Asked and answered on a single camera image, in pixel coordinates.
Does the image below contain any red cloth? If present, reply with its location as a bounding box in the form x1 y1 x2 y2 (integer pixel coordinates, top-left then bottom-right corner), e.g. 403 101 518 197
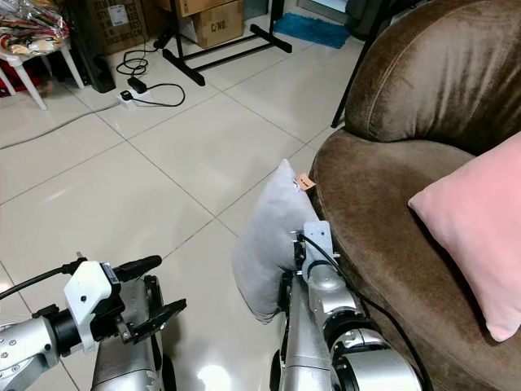
0 61 43 98

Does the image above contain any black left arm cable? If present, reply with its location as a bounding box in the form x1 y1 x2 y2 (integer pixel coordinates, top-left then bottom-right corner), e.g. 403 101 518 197
0 262 78 302

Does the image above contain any black upright speaker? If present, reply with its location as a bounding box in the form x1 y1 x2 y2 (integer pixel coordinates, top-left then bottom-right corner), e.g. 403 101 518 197
68 0 120 94

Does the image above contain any black tripod leg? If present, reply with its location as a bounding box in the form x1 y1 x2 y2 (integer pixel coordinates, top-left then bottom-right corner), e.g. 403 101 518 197
331 15 388 130

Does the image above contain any brown velvet sofa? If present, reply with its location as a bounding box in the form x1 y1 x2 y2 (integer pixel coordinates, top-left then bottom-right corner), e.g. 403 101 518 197
308 0 521 391

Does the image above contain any grey floor cable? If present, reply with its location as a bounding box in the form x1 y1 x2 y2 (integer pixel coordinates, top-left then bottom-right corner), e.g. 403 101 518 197
0 101 123 151

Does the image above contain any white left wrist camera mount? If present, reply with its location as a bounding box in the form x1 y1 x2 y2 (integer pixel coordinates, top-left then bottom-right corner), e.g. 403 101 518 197
63 261 124 354

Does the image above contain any grey pillow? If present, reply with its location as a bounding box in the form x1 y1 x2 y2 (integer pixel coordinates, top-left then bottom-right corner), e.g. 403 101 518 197
230 159 323 324

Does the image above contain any blue floor mat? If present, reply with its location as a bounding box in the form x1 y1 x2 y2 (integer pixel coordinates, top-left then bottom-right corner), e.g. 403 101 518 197
273 12 352 50

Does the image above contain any silver left robot leg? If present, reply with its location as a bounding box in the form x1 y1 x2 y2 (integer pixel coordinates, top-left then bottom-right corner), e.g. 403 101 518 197
90 332 173 391

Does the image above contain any floral bundle in clear plastic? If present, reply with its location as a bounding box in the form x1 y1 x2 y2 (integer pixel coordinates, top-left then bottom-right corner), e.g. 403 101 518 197
0 0 71 56

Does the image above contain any black metal floor stand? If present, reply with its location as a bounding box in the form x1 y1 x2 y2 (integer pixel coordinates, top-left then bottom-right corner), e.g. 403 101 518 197
163 0 294 87

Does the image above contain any black floor cable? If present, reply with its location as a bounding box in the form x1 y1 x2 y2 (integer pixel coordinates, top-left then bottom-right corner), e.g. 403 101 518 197
114 31 187 109

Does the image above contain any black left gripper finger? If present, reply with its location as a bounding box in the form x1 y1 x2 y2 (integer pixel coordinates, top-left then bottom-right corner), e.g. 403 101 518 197
115 255 164 283
128 298 189 344

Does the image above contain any white plastic chair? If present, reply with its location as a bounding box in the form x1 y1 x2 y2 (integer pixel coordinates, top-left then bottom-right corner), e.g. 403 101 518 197
0 42 85 111

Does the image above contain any cardboard box with black print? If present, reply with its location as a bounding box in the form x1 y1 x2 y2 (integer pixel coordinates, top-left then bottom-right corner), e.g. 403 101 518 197
186 0 246 49

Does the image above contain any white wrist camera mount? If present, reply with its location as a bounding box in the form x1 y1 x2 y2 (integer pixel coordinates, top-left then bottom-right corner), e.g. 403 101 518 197
300 221 335 283
63 261 124 354

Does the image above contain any cardboard box with white label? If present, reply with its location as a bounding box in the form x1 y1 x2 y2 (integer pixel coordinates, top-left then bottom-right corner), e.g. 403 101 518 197
85 0 149 55

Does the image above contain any silver right robot leg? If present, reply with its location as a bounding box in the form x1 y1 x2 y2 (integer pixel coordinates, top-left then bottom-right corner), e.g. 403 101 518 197
269 273 335 391

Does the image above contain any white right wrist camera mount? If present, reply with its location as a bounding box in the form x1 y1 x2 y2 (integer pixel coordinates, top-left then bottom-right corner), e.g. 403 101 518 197
300 221 335 283

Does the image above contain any black bag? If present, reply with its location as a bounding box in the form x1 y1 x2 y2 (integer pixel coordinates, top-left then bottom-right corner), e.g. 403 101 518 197
344 0 418 42

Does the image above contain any silver robot leg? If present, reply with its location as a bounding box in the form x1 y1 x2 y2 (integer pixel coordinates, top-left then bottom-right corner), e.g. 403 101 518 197
90 332 173 391
269 273 335 391

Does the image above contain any pink pillow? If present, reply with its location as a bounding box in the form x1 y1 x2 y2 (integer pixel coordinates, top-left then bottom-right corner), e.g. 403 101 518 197
409 130 521 343

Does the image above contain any white power strip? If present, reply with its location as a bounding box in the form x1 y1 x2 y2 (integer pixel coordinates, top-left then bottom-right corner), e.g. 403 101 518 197
119 88 152 109

